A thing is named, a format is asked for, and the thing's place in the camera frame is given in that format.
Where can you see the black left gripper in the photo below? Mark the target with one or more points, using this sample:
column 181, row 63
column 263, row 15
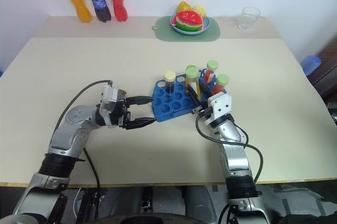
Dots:
column 119, row 114

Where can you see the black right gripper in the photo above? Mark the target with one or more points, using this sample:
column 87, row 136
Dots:
column 204, row 110

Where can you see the green cap yellow test tube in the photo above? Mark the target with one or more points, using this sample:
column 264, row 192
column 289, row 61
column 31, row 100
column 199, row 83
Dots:
column 192, row 76

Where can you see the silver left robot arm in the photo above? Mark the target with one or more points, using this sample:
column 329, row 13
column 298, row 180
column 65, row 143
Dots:
column 68, row 134

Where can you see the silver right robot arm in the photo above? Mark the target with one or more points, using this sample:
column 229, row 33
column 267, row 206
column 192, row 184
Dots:
column 234, row 153

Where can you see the green cap red test tube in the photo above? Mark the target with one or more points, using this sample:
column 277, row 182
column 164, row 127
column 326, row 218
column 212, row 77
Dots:
column 212, row 67
column 222, row 81

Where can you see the blue test tube rack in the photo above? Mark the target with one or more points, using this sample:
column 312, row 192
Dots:
column 168, row 105

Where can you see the yellow cap dark test tube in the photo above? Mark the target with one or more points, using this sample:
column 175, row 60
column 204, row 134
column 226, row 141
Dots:
column 170, row 81

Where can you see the blue plate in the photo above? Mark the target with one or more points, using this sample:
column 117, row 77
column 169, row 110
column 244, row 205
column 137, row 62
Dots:
column 206, row 25

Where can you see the green cutting mat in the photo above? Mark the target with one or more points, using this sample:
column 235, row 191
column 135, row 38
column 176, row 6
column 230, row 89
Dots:
column 163, row 34

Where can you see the toy watermelon slice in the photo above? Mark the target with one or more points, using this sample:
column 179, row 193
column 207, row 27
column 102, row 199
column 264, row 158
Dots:
column 189, row 22

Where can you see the pale yellow toy fruit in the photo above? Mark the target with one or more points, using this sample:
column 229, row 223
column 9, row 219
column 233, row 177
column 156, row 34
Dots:
column 200, row 10

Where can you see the clear plastic cup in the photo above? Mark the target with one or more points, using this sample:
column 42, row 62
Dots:
column 248, row 19

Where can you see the yellow orange toy pear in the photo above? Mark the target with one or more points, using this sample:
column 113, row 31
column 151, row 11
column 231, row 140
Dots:
column 183, row 6

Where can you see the grey rounded shape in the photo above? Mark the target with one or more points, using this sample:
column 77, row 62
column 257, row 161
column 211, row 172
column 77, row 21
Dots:
column 200, row 200

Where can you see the dark rounded shape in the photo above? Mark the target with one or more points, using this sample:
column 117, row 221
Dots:
column 147, row 218

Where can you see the blue water jug top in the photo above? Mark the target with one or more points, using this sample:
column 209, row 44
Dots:
column 310, row 63

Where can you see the dark brown furniture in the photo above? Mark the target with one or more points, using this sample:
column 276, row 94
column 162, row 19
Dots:
column 326, row 76

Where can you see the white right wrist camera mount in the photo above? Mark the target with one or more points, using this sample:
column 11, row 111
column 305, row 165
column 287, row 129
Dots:
column 219, row 105

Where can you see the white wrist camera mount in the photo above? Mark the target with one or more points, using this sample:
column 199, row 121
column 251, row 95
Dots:
column 109, row 97
column 219, row 105

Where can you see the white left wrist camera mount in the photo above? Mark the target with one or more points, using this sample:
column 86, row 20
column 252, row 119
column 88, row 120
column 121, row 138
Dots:
column 109, row 97

